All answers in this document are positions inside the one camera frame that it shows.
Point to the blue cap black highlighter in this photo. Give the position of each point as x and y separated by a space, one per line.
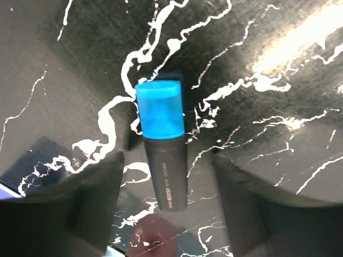
161 117

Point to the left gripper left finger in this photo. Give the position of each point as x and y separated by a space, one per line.
73 218

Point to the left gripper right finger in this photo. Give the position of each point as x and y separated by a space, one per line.
263 220

